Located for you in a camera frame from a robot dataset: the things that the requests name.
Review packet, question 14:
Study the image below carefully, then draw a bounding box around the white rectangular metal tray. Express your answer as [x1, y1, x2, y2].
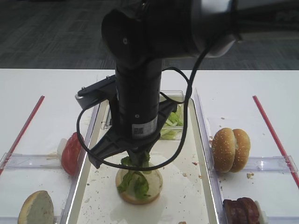
[66, 101, 218, 224]

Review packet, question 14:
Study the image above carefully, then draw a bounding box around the clear holder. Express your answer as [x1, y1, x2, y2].
[0, 153, 62, 169]
[242, 156, 298, 174]

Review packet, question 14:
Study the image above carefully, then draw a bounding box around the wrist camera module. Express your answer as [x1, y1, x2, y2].
[75, 75, 116, 109]

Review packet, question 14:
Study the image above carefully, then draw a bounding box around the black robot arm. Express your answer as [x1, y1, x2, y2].
[88, 0, 299, 170]

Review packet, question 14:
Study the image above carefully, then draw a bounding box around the bun bottom on tray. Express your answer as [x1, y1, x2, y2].
[115, 169, 163, 205]

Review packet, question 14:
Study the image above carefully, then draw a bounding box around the left red strip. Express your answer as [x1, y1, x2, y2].
[0, 95, 45, 174]

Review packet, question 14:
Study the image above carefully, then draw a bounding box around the clear acrylic rail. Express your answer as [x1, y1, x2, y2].
[60, 105, 100, 224]
[194, 90, 227, 224]

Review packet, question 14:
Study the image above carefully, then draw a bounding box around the bun half lower left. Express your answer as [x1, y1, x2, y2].
[17, 190, 54, 224]

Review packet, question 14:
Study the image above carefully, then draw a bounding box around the right red strip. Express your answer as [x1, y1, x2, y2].
[252, 95, 299, 187]

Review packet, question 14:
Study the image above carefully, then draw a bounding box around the sesame bun of pair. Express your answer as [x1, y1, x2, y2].
[212, 128, 236, 173]
[230, 129, 251, 173]

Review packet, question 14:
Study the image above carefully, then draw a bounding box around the clear plastic salad container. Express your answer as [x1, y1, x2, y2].
[101, 90, 185, 140]

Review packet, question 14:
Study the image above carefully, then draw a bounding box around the upper left clear holder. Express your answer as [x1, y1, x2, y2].
[0, 153, 62, 169]

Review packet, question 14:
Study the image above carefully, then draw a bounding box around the white onion slice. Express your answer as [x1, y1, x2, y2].
[57, 138, 67, 157]
[255, 201, 269, 224]

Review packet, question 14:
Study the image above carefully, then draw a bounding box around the left clear acrylic rail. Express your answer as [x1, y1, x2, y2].
[60, 105, 100, 224]

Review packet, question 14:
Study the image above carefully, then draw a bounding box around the red strip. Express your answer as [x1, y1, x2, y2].
[0, 95, 45, 174]
[252, 95, 299, 187]

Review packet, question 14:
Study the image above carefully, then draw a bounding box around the white onion slice right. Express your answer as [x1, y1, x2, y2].
[255, 201, 269, 224]

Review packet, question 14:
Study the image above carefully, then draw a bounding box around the right clear acrylic rail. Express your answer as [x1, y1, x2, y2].
[194, 90, 227, 224]

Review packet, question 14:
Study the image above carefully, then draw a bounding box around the sesame bun left of pair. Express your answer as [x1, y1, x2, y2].
[212, 128, 236, 173]

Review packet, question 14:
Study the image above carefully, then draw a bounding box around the sesame bun right of pair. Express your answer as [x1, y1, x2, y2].
[230, 129, 251, 173]

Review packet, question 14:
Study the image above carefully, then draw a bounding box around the green lettuce portion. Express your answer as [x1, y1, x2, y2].
[117, 156, 151, 200]

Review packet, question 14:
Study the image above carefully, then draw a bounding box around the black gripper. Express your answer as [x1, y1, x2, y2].
[88, 96, 179, 169]

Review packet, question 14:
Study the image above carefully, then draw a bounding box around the green lettuce in container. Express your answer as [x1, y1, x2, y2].
[161, 105, 184, 140]

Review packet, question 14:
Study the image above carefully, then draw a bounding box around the upper right clear holder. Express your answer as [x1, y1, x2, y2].
[242, 156, 298, 174]

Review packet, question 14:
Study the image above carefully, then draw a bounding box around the stack of meat patties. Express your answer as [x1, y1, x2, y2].
[223, 197, 260, 224]

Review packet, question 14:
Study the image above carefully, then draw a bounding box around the black cable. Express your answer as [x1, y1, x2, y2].
[76, 42, 212, 175]

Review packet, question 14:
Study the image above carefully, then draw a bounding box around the white onion slice left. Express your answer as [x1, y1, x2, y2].
[57, 138, 67, 157]

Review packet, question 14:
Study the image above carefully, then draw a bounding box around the red tomato slice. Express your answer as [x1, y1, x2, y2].
[61, 133, 81, 176]

